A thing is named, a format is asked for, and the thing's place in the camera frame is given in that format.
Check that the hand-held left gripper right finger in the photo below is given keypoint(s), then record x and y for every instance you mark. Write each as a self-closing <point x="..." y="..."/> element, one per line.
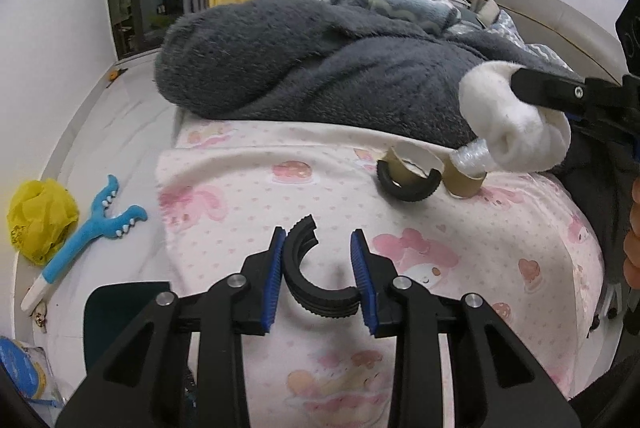
<point x="365" y="283"/>

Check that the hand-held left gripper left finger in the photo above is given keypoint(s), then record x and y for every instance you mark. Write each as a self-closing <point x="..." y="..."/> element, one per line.
<point x="272" y="283"/>

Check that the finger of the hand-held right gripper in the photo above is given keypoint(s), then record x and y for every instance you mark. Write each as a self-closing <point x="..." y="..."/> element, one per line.
<point x="582" y="122"/>
<point x="545" y="90"/>

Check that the white fleece roll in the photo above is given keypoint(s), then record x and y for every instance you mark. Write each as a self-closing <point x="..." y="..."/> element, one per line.
<point x="505" y="132"/>

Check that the clear plastic wrap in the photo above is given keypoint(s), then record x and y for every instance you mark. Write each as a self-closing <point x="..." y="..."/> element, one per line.
<point x="470" y="155"/>

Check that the teal trash bin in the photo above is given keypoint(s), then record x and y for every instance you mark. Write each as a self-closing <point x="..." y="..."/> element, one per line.
<point x="115" y="308"/>

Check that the person's right forearm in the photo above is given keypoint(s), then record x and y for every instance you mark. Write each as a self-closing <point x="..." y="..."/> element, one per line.
<point x="615" y="393"/>

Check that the person's right hand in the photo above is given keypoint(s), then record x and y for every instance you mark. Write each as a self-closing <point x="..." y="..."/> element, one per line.
<point x="634" y="238"/>

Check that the grey padded headboard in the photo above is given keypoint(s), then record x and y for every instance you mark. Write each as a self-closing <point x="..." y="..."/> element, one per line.
<point x="560" y="17"/>

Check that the blue white wavy duvet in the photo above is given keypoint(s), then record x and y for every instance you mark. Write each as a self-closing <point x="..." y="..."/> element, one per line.
<point x="505" y="27"/>

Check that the pink printed blanket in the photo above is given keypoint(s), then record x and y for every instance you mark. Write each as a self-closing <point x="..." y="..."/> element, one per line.
<point x="240" y="208"/>

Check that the beige pillow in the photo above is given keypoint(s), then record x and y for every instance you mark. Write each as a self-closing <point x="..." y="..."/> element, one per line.
<point x="487" y="12"/>

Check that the blue forked plush toy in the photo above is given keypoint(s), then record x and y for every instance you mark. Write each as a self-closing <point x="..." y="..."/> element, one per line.
<point x="75" y="248"/>

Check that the dark grey fleece blanket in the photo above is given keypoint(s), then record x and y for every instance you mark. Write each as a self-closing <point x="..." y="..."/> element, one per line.
<point x="300" y="57"/>

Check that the yellow plastic bag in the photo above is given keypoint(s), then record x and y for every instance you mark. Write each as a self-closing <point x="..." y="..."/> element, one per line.
<point x="40" y="218"/>

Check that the small orange toy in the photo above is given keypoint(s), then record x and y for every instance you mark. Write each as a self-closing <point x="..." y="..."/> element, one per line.
<point x="117" y="74"/>

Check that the blue snack bag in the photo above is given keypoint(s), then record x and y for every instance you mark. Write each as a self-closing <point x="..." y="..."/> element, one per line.
<point x="17" y="363"/>

